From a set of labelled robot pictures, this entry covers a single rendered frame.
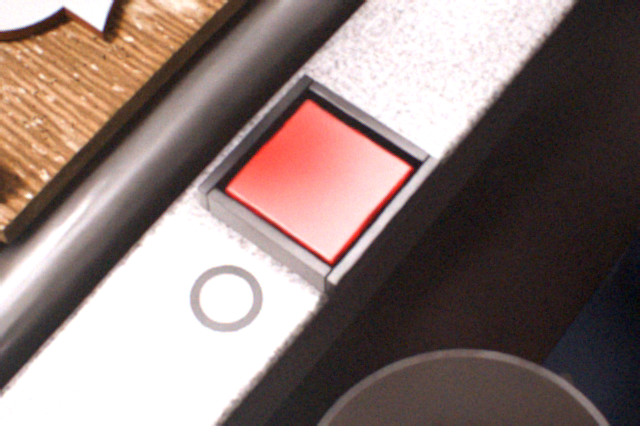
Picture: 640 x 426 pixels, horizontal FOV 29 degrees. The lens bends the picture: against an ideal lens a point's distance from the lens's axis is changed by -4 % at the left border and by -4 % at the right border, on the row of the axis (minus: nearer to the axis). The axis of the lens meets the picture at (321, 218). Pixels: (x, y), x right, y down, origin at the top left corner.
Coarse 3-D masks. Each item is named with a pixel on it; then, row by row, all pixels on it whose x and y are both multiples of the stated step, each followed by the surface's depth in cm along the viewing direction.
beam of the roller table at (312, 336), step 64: (384, 0) 62; (448, 0) 62; (512, 0) 62; (576, 0) 62; (320, 64) 60; (384, 64) 60; (448, 64) 60; (512, 64) 60; (448, 128) 59; (192, 192) 57; (448, 192) 62; (128, 256) 55; (192, 256) 55; (256, 256) 55; (384, 256) 58; (128, 320) 54; (192, 320) 54; (256, 320) 54; (320, 320) 55; (64, 384) 52; (128, 384) 52; (192, 384) 53; (256, 384) 53
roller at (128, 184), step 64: (256, 0) 62; (320, 0) 62; (192, 64) 60; (256, 64) 60; (128, 128) 58; (192, 128) 58; (64, 192) 57; (128, 192) 57; (0, 256) 55; (64, 256) 55; (0, 320) 54; (0, 384) 54
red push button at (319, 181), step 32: (288, 128) 57; (320, 128) 57; (352, 128) 57; (256, 160) 56; (288, 160) 56; (320, 160) 56; (352, 160) 56; (384, 160) 56; (256, 192) 55; (288, 192) 55; (320, 192) 55; (352, 192) 55; (384, 192) 55; (288, 224) 55; (320, 224) 55; (352, 224) 55; (320, 256) 54
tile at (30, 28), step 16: (0, 0) 58; (16, 0) 58; (32, 0) 58; (48, 0) 58; (64, 0) 58; (80, 0) 58; (96, 0) 58; (112, 0) 58; (0, 16) 57; (16, 16) 57; (32, 16) 57; (48, 16) 58; (80, 16) 57; (96, 16) 57; (112, 16) 58; (0, 32) 57; (16, 32) 57; (32, 32) 58; (96, 32) 58
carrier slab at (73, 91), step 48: (144, 0) 59; (192, 0) 59; (240, 0) 60; (0, 48) 58; (48, 48) 58; (96, 48) 58; (144, 48) 58; (192, 48) 59; (0, 96) 57; (48, 96) 57; (96, 96) 57; (144, 96) 58; (0, 144) 56; (48, 144) 56; (96, 144) 57; (0, 192) 54; (48, 192) 55
